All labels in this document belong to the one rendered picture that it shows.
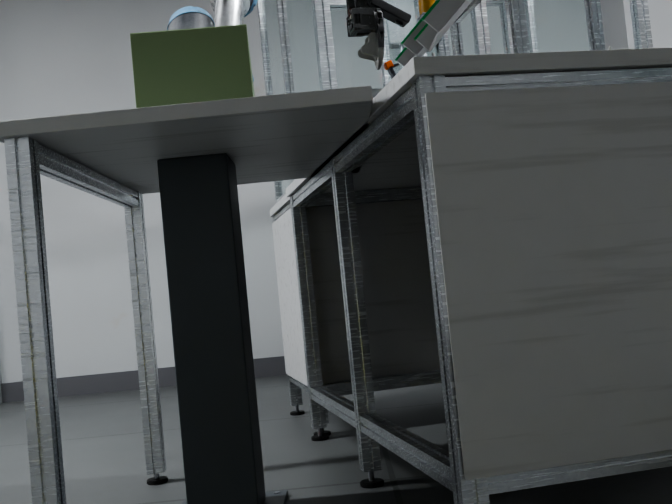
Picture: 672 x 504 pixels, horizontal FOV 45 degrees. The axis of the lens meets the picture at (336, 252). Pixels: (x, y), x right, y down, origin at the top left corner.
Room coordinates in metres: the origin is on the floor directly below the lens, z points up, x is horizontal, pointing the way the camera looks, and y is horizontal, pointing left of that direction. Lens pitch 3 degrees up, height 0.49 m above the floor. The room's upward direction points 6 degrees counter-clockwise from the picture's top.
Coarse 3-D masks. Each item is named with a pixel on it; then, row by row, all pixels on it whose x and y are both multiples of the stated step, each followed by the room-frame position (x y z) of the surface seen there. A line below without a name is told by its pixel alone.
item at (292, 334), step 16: (272, 208) 3.29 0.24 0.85; (288, 208) 2.95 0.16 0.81; (272, 224) 3.36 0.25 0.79; (288, 224) 2.92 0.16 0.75; (288, 240) 2.96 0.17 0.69; (288, 256) 3.00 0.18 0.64; (288, 272) 3.03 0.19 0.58; (288, 288) 3.07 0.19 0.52; (288, 304) 3.11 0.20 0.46; (288, 320) 3.15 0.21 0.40; (288, 336) 3.19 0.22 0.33; (288, 352) 3.24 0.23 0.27; (288, 368) 3.28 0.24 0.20; (304, 368) 2.87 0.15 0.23; (304, 384) 3.02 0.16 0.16
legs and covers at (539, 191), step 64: (384, 128) 1.55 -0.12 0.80; (448, 128) 1.31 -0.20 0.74; (512, 128) 1.33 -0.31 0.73; (576, 128) 1.36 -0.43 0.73; (640, 128) 1.38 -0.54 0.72; (320, 192) 2.38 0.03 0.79; (384, 192) 2.78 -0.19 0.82; (448, 192) 1.31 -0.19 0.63; (512, 192) 1.33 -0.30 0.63; (576, 192) 1.35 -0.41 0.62; (640, 192) 1.38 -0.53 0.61; (320, 256) 2.78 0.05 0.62; (384, 256) 2.83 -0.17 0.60; (448, 256) 1.31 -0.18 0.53; (512, 256) 1.33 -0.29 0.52; (576, 256) 1.35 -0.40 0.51; (640, 256) 1.38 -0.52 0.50; (320, 320) 2.78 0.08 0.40; (384, 320) 2.82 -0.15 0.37; (448, 320) 1.30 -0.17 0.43; (512, 320) 1.33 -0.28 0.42; (576, 320) 1.35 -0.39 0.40; (640, 320) 1.37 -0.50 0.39; (320, 384) 2.72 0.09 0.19; (384, 384) 2.78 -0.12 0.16; (448, 384) 1.32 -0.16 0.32; (512, 384) 1.32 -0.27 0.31; (576, 384) 1.35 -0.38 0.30; (640, 384) 1.37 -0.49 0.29; (448, 448) 1.35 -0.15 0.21; (512, 448) 1.32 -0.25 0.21; (576, 448) 1.34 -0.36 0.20; (640, 448) 1.37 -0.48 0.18
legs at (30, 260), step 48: (96, 192) 1.96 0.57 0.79; (192, 192) 1.82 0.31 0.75; (144, 240) 2.32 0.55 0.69; (192, 240) 1.82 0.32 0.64; (240, 240) 1.94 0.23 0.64; (48, 288) 1.51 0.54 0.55; (144, 288) 2.29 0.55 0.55; (192, 288) 1.82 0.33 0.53; (240, 288) 1.85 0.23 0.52; (48, 336) 1.50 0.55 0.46; (144, 336) 2.30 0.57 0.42; (192, 336) 1.82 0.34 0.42; (240, 336) 1.82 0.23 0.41; (48, 384) 1.47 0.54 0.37; (144, 384) 2.29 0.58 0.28; (192, 384) 1.82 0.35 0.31; (240, 384) 1.82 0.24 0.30; (48, 432) 1.47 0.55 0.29; (144, 432) 2.29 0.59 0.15; (192, 432) 1.82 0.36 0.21; (240, 432) 1.82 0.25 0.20; (48, 480) 1.47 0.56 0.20; (192, 480) 1.82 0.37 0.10; (240, 480) 1.82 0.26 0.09
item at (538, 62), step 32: (416, 64) 1.30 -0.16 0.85; (448, 64) 1.31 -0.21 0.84; (480, 64) 1.32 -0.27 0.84; (512, 64) 1.33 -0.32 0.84; (544, 64) 1.34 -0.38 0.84; (576, 64) 1.36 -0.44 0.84; (608, 64) 1.37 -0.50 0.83; (640, 64) 1.38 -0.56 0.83; (384, 96) 1.48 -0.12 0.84; (384, 160) 2.16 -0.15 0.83; (416, 160) 2.22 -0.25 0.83; (288, 192) 2.71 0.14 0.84
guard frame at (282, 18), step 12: (276, 0) 2.86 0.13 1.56; (528, 0) 3.58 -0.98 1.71; (528, 12) 3.58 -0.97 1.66; (288, 36) 2.84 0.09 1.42; (588, 36) 3.11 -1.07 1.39; (264, 48) 3.33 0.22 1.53; (288, 48) 2.84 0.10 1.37; (264, 60) 3.33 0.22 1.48; (288, 60) 2.84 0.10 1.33; (264, 72) 3.33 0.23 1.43; (288, 72) 2.85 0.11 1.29; (288, 84) 2.84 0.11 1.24; (276, 192) 3.33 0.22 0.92
